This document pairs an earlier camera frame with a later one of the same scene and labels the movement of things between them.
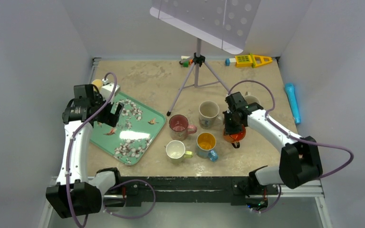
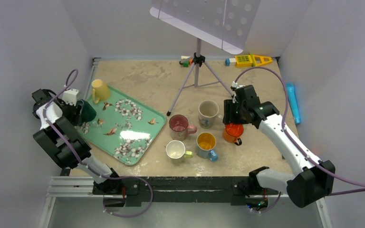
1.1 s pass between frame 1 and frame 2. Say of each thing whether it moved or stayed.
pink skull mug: stayed
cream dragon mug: stayed
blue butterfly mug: stayed
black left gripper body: moved
